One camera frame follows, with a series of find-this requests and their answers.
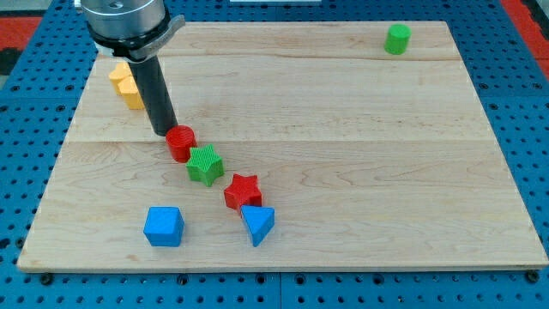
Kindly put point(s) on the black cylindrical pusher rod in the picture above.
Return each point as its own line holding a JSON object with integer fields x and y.
{"x": 151, "y": 85}

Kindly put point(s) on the green star block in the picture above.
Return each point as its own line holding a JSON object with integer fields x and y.
{"x": 205, "y": 165}

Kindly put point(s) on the red star block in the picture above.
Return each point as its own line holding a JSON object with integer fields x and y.
{"x": 243, "y": 191}

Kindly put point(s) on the yellow heart block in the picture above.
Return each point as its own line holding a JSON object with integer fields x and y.
{"x": 124, "y": 85}

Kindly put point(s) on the red cylinder block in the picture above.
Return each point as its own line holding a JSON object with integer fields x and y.
{"x": 180, "y": 140}

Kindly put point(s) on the blue cube block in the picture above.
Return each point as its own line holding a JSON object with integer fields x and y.
{"x": 164, "y": 226}

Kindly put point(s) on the wooden board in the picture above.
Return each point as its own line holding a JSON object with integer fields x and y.
{"x": 372, "y": 162}

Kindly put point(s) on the blue triangle block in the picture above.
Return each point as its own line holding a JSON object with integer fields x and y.
{"x": 258, "y": 221}

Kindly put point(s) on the green cylinder block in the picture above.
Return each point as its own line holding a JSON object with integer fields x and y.
{"x": 397, "y": 39}

